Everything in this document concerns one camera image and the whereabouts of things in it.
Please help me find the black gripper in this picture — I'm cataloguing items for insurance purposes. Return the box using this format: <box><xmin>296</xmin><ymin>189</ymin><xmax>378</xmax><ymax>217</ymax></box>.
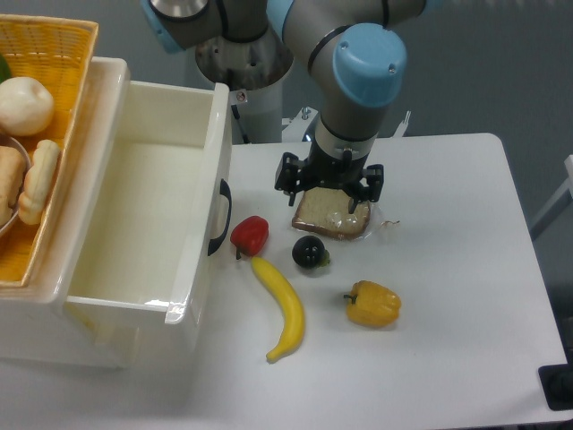
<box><xmin>274</xmin><ymin>133</ymin><xmax>384</xmax><ymax>213</ymax></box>

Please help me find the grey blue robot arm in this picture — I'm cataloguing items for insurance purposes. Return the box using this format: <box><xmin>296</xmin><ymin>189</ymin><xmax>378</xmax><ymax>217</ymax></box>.
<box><xmin>141</xmin><ymin>1</ymin><xmax>436</xmax><ymax>210</ymax></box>

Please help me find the bread slice in plastic wrap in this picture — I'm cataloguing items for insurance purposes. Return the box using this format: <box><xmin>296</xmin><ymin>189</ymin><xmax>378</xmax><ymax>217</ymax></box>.
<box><xmin>291</xmin><ymin>188</ymin><xmax>400</xmax><ymax>241</ymax></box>

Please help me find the red bell pepper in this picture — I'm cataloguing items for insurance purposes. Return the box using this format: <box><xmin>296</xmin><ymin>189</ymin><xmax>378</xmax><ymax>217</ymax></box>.
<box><xmin>230</xmin><ymin>216</ymin><xmax>269</xmax><ymax>260</ymax></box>

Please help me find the yellow bell pepper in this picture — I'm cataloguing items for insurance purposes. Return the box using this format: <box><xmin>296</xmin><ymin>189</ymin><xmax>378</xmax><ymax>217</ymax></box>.
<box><xmin>343</xmin><ymin>280</ymin><xmax>402</xmax><ymax>328</ymax></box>

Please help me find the yellow banana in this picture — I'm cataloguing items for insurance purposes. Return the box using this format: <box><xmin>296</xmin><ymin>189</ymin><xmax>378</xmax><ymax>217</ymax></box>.
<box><xmin>251</xmin><ymin>257</ymin><xmax>306</xmax><ymax>364</ymax></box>

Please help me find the white plastic drawer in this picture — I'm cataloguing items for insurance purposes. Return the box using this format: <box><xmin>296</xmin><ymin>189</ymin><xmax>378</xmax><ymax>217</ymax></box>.
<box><xmin>66</xmin><ymin>82</ymin><xmax>232</xmax><ymax>354</ymax></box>

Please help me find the beige bread roll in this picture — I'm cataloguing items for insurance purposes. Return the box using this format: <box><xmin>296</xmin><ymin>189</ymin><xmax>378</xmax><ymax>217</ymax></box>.
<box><xmin>18</xmin><ymin>140</ymin><xmax>60</xmax><ymax>225</ymax></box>

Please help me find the yellow woven basket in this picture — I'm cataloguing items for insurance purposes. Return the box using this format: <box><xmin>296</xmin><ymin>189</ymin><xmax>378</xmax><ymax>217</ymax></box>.
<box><xmin>1</xmin><ymin>14</ymin><xmax>98</xmax><ymax>290</ymax></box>

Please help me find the black clamp at table edge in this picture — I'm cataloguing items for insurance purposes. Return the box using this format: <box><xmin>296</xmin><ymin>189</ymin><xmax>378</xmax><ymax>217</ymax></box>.
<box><xmin>538</xmin><ymin>365</ymin><xmax>572</xmax><ymax>411</ymax></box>

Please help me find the white round bun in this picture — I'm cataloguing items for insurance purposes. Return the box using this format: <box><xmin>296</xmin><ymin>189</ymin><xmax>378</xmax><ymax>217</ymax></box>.
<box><xmin>1</xmin><ymin>77</ymin><xmax>55</xmax><ymax>136</ymax></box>

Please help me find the tan bread piece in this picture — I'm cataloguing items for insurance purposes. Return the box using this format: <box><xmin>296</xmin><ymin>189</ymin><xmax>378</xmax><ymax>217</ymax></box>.
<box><xmin>0</xmin><ymin>146</ymin><xmax>26</xmax><ymax>226</ymax></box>

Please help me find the white plastic drawer cabinet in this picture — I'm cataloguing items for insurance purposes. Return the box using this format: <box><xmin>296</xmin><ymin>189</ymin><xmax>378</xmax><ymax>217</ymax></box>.
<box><xmin>1</xmin><ymin>57</ymin><xmax>137</xmax><ymax>367</ymax></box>

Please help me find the green vegetable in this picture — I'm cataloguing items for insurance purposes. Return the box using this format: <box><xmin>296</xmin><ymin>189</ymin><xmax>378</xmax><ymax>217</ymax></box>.
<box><xmin>0</xmin><ymin>55</ymin><xmax>13</xmax><ymax>82</ymax></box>

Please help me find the black drawer handle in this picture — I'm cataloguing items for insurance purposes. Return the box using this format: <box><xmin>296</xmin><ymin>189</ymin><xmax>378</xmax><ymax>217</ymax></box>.
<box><xmin>207</xmin><ymin>178</ymin><xmax>233</xmax><ymax>256</ymax></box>

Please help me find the white frame at right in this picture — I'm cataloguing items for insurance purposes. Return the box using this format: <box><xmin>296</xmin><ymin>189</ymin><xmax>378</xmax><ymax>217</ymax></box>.
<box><xmin>529</xmin><ymin>155</ymin><xmax>572</xmax><ymax>241</ymax></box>

